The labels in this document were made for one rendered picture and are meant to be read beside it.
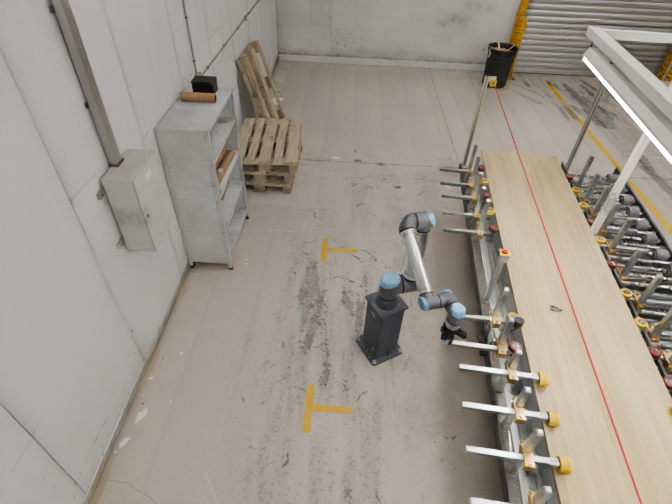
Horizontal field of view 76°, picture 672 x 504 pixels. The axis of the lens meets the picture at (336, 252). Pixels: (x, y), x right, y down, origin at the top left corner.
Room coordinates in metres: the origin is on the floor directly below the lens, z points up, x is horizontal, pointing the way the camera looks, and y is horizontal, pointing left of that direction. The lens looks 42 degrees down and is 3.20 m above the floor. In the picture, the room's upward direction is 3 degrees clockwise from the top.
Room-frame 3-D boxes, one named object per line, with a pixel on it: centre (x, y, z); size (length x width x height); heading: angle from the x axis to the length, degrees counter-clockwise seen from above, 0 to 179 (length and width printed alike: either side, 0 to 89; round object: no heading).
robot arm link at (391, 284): (2.31, -0.43, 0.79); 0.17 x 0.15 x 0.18; 106
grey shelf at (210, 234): (3.64, 1.28, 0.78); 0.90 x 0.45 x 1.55; 179
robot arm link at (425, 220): (2.36, -0.60, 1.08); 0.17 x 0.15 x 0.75; 106
